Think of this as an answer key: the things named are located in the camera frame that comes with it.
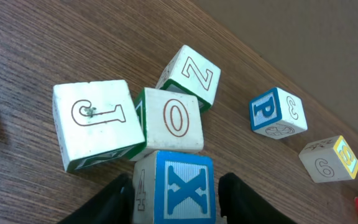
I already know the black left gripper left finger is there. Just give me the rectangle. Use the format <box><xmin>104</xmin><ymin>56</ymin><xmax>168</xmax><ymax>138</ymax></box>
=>
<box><xmin>58</xmin><ymin>173</ymin><xmax>135</xmax><ymax>224</ymax></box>

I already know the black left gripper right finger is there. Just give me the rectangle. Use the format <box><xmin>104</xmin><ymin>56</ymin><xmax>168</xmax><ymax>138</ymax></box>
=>
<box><xmin>218</xmin><ymin>172</ymin><xmax>295</xmax><ymax>224</ymax></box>

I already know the white Z letter block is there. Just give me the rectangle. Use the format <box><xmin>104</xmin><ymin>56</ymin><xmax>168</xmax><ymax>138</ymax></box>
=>
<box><xmin>155</xmin><ymin>45</ymin><xmax>221</xmax><ymax>113</ymax></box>

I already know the blue P letter block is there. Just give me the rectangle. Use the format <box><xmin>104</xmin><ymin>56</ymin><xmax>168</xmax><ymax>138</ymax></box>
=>
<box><xmin>249</xmin><ymin>87</ymin><xmax>308</xmax><ymax>139</ymax></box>

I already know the green J letter block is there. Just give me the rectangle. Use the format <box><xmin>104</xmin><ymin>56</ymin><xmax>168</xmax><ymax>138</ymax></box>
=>
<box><xmin>52</xmin><ymin>80</ymin><xmax>145</xmax><ymax>172</ymax></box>

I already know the white O green block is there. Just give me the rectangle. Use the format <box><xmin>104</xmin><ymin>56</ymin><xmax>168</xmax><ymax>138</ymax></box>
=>
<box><xmin>125</xmin><ymin>87</ymin><xmax>204</xmax><ymax>161</ymax></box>

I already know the blue X letter block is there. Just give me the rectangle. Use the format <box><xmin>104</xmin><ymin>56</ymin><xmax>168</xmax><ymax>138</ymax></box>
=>
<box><xmin>132</xmin><ymin>151</ymin><xmax>216</xmax><ymax>224</ymax></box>

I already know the yellow topped letter block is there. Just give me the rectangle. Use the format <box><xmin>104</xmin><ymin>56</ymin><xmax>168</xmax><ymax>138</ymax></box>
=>
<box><xmin>298</xmin><ymin>135</ymin><xmax>358</xmax><ymax>183</ymax></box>

